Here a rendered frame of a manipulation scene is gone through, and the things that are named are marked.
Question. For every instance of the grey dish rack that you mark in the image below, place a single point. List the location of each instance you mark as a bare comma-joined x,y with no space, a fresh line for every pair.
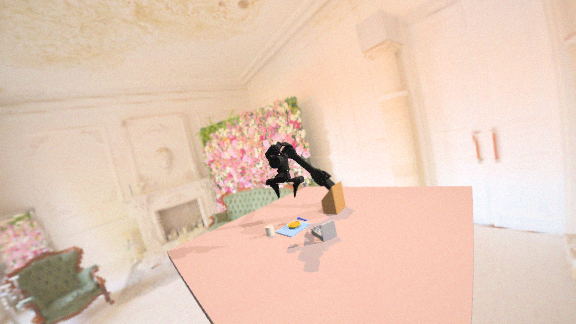
325,231

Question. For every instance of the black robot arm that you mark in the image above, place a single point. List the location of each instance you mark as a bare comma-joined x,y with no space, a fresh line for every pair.
277,161

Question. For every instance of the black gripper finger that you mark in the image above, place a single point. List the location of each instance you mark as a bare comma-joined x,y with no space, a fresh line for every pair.
295,187
276,189

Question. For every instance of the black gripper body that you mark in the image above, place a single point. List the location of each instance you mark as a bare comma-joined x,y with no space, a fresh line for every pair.
296,180

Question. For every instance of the cream cylinder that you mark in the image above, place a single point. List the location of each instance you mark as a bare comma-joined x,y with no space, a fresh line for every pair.
269,230

